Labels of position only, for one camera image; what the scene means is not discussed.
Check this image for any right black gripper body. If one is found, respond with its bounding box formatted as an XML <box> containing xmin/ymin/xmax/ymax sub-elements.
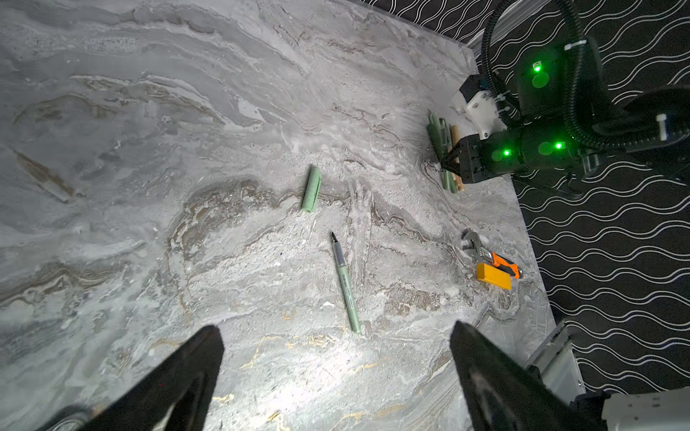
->
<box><xmin>456</xmin><ymin>131</ymin><xmax>539</xmax><ymax>183</ymax></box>

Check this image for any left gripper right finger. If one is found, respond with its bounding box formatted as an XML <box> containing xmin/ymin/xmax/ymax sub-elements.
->
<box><xmin>449</xmin><ymin>321</ymin><xmax>588</xmax><ymax>430</ymax></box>

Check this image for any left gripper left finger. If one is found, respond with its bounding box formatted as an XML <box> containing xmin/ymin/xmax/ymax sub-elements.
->
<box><xmin>83</xmin><ymin>325</ymin><xmax>224</xmax><ymax>430</ymax></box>

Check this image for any green pen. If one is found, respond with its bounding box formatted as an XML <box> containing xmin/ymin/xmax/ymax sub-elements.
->
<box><xmin>427</xmin><ymin>114</ymin><xmax>449</xmax><ymax>190</ymax></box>
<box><xmin>331</xmin><ymin>233</ymin><xmax>362</xmax><ymax>335</ymax></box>

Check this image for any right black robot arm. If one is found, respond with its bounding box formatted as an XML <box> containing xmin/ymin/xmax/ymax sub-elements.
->
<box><xmin>438</xmin><ymin>1</ymin><xmax>689</xmax><ymax>183</ymax></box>

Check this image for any orange yellow box cutter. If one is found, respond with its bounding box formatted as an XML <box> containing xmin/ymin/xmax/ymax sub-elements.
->
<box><xmin>476</xmin><ymin>251</ymin><xmax>523</xmax><ymax>290</ymax></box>

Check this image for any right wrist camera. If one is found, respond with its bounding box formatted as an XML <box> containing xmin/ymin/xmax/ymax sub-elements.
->
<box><xmin>453</xmin><ymin>74</ymin><xmax>507</xmax><ymax>140</ymax></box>

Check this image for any aluminium front rail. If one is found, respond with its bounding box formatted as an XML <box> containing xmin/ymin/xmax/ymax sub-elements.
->
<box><xmin>524</xmin><ymin>321</ymin><xmax>586</xmax><ymax>405</ymax></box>

